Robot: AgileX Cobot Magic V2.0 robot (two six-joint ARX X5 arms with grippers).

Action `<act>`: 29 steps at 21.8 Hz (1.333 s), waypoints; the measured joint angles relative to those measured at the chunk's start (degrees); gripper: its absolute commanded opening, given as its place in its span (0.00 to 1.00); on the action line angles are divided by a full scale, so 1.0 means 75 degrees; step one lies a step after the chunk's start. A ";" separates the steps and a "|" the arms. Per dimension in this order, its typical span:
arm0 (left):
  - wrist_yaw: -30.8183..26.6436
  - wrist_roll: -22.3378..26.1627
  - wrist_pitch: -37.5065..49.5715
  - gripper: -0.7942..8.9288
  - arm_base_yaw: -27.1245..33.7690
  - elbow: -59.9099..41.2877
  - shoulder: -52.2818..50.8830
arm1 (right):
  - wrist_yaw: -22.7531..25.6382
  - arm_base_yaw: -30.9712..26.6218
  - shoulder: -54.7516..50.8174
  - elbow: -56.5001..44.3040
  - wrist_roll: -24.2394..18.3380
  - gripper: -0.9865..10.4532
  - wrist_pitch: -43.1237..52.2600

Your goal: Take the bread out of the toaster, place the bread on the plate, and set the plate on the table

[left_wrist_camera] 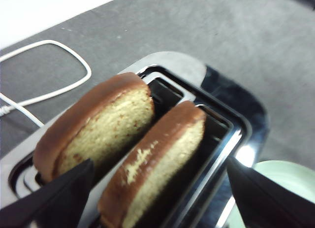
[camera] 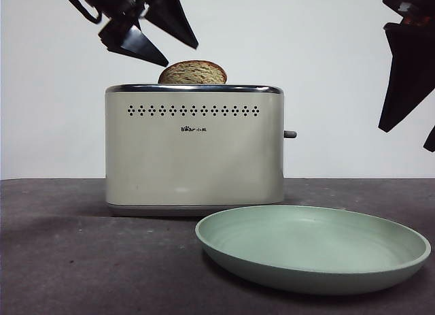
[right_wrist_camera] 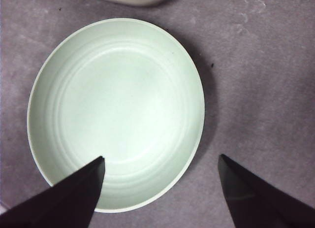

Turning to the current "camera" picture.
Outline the large toast bread slice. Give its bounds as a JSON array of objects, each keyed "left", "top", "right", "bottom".
[{"left": 158, "top": 60, "right": 228, "bottom": 85}]

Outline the pale green round plate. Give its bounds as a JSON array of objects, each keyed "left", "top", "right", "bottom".
[{"left": 194, "top": 205, "right": 432, "bottom": 295}]

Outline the cream two-slot toaster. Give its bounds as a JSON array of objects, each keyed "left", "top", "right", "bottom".
[{"left": 105, "top": 84, "right": 285, "bottom": 218}]

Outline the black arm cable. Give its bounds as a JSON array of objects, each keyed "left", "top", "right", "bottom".
[{"left": 60, "top": 0, "right": 103, "bottom": 24}]

